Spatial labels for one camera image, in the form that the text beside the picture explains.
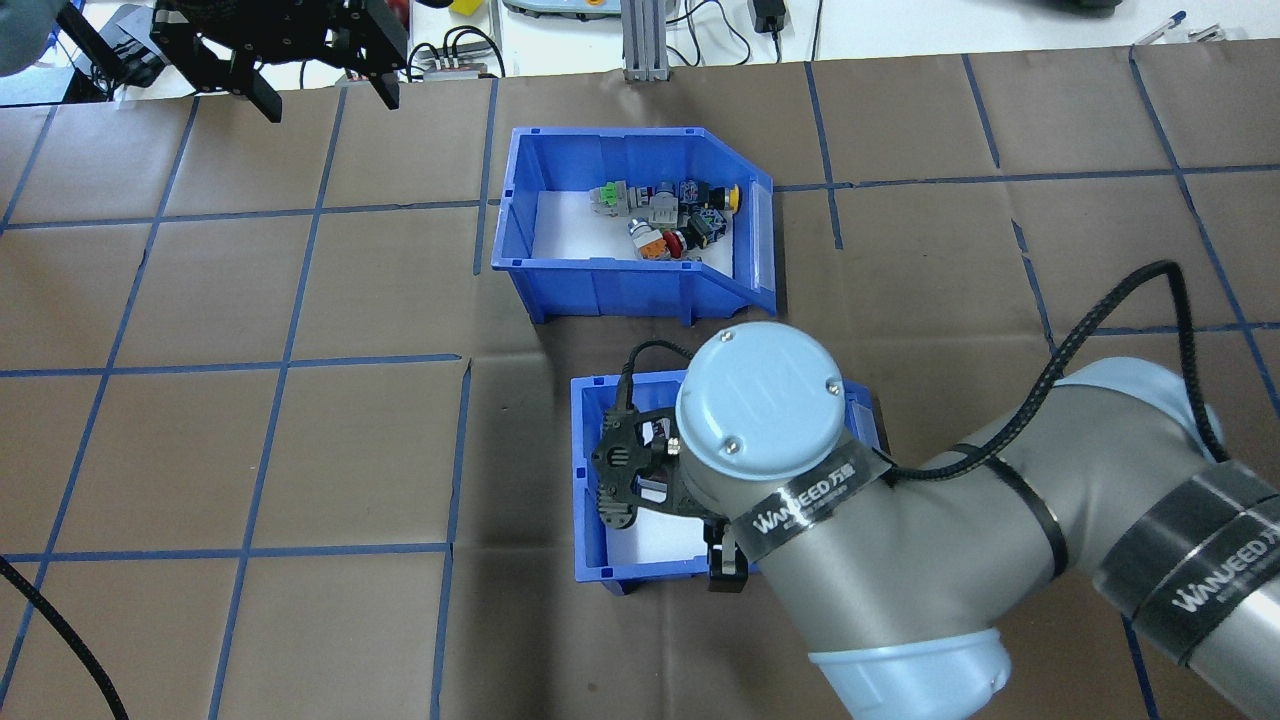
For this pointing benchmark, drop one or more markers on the yellow black push button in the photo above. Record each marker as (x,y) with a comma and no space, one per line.
(725,197)

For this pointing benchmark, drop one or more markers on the blue pen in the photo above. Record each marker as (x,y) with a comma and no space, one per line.
(1161,28)

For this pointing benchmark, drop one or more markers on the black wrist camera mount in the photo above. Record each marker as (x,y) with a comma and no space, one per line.
(625,465)

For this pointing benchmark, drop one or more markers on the black stand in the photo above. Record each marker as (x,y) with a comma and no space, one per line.
(110,50)

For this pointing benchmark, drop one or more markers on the yellow block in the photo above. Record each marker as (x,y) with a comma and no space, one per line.
(466,6)

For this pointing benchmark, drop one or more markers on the small items in bin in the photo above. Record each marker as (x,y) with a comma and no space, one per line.
(570,230)

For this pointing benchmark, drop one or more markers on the black power adapter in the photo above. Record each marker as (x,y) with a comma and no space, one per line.
(768,15)

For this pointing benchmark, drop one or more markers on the white paper liner sheet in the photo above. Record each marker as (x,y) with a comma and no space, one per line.
(650,545)

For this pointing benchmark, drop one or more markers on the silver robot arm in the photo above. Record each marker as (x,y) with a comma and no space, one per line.
(20,35)
(900,580)

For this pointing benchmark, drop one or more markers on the red push button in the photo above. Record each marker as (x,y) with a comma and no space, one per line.
(675,243)

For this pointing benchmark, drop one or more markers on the black selector switch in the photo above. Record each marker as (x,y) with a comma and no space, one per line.
(705,228)

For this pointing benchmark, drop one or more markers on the aluminium profile post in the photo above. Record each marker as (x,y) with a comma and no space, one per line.
(645,45)

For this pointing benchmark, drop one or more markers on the grey blue teach pendant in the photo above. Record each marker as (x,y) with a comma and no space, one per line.
(560,7)

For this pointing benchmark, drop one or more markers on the black blue switch block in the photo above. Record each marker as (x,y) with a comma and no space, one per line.
(690,190)

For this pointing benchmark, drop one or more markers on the grey white contact block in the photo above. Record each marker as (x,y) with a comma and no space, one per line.
(660,205)

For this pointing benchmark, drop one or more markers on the blue plastic storage bin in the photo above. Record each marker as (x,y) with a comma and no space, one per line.
(587,500)
(620,290)

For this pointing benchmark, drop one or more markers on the green white push button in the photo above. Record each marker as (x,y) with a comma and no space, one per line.
(605,197)

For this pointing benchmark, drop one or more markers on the silver orange push button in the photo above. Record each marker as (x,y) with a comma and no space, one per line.
(648,240)

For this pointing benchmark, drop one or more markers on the small silver item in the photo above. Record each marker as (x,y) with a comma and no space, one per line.
(1205,33)

